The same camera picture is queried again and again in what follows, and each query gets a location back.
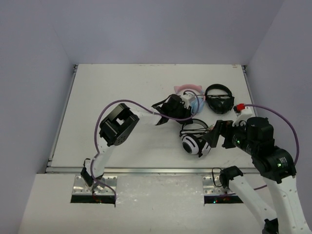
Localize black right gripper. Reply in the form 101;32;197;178
203;118;256;155

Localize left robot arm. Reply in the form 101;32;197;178
80;94;194;187

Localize pink blue cat headphones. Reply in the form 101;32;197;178
174;84;206;115

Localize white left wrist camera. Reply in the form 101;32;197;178
181;94;197;108

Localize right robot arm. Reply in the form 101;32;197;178
203;117;312;234

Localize aluminium table edge rail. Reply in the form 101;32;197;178
46;166;261;175

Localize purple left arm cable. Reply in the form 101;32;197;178
90;90;201;197

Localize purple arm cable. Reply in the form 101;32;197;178
243;103;301;191
90;90;201;197

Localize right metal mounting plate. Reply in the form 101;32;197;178
202;174;233;196

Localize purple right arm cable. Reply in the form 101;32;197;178
243;103;301;191

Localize white black headphones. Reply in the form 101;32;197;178
179;118;212;158

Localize metal mounting plate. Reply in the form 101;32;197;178
72;175;117;196
202;174;233;196

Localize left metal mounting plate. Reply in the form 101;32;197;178
72;175;117;196

